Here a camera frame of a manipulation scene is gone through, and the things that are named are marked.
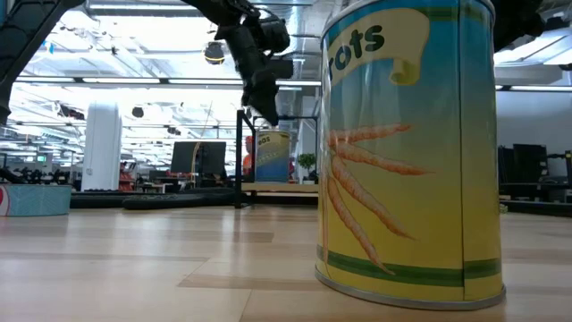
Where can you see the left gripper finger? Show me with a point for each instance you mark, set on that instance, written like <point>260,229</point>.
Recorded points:
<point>263,105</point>

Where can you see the tall peas can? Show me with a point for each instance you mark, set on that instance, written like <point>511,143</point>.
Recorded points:
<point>272,165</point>

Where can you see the tall carrots can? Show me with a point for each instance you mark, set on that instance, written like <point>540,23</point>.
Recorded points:
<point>402,201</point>

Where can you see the short teal tin can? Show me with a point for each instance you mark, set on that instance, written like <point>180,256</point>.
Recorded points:
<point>40,201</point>

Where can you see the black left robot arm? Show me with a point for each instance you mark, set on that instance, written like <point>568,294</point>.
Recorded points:
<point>27,36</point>

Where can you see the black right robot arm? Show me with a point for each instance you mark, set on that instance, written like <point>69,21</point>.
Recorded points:
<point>514,22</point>

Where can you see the black round ceiling lamp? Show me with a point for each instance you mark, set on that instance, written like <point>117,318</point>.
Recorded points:
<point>214,53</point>
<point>137,112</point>

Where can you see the person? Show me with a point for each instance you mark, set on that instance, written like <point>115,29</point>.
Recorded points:
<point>247,156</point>

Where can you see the small potted plant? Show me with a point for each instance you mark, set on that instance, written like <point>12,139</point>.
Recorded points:
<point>307,162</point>

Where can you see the dark background monitor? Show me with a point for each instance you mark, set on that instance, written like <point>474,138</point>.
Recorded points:
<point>199,156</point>

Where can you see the white pillar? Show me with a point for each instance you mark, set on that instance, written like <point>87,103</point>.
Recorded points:
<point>102,147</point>

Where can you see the dark background desks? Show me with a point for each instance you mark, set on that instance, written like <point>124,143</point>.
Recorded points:
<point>532,170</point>

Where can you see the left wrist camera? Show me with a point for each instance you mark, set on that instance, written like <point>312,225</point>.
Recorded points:
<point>275,36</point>

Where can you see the black right table frame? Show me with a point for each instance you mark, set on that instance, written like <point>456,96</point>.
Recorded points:
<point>536,208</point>

